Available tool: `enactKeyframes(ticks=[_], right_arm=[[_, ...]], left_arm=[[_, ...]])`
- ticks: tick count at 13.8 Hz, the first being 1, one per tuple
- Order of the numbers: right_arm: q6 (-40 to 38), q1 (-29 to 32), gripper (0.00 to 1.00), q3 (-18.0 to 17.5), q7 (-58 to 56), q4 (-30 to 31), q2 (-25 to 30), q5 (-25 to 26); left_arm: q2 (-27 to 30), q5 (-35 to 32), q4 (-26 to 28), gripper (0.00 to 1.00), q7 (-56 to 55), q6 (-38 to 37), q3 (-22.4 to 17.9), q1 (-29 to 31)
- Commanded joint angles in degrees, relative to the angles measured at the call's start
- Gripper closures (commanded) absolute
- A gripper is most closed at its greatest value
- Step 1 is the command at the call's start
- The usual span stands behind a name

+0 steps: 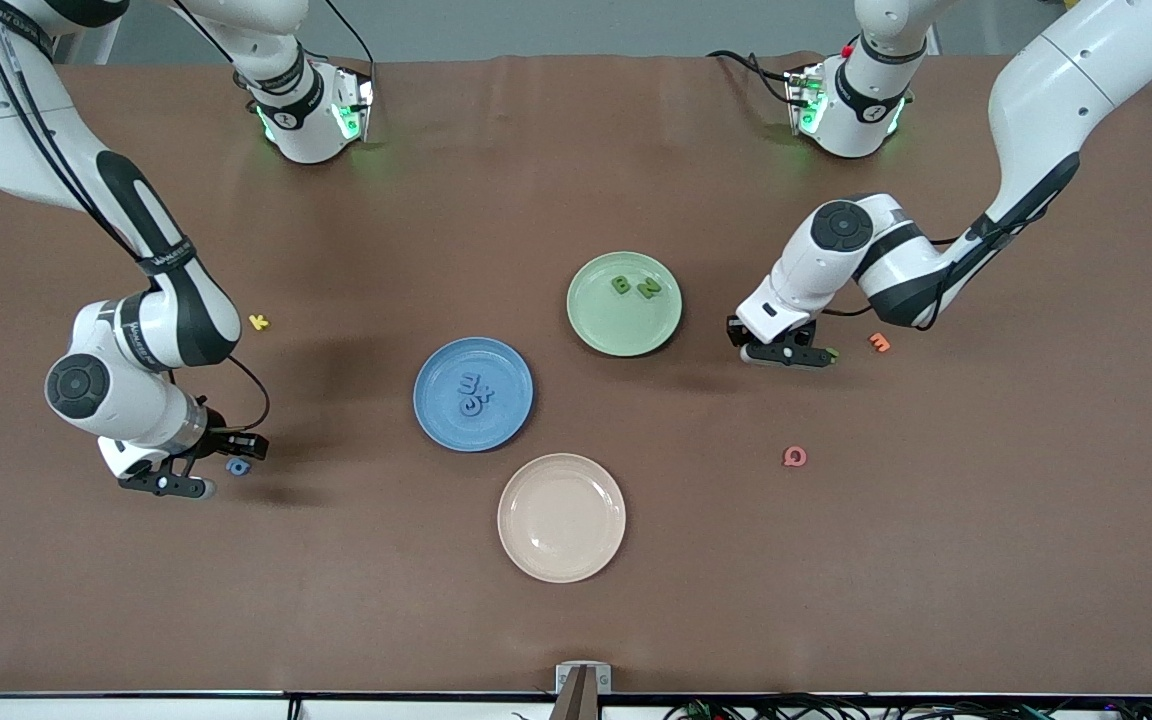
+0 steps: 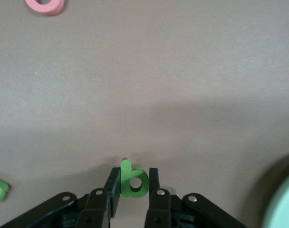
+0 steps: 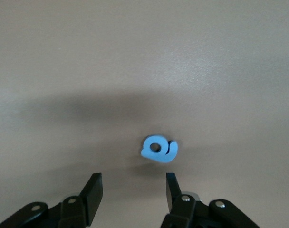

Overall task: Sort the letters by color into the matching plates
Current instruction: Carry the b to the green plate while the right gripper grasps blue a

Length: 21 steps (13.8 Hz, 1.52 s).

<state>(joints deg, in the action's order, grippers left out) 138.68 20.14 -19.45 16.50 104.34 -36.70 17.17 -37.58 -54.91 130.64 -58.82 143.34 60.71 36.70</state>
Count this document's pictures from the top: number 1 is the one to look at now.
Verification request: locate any green plate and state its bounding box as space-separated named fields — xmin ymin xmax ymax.
xmin=566 ymin=250 xmax=684 ymax=358

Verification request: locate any brown table cover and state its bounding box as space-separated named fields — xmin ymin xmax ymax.
xmin=0 ymin=52 xmax=1152 ymax=698

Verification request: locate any blue plate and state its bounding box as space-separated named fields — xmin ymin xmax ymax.
xmin=413 ymin=336 xmax=535 ymax=453

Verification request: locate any beige plate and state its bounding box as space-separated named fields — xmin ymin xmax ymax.
xmin=497 ymin=453 xmax=627 ymax=584

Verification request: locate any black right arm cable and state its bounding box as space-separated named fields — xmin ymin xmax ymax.
xmin=0 ymin=0 xmax=272 ymax=436

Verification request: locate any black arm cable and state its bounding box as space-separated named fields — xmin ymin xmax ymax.
xmin=816 ymin=180 xmax=1052 ymax=331
xmin=0 ymin=0 xmax=272 ymax=436

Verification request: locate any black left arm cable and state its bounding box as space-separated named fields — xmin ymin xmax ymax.
xmin=816 ymin=180 xmax=1052 ymax=331

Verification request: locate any black left base cable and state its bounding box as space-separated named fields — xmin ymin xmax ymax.
xmin=706 ymin=48 xmax=799 ymax=106

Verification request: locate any black base cable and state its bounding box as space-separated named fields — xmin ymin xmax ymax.
xmin=321 ymin=0 xmax=378 ymax=86
xmin=706 ymin=48 xmax=799 ymax=106

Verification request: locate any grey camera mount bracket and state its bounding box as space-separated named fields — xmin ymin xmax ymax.
xmin=551 ymin=662 xmax=613 ymax=720

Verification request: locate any black right base cable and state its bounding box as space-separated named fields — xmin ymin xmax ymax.
xmin=321 ymin=0 xmax=378 ymax=86

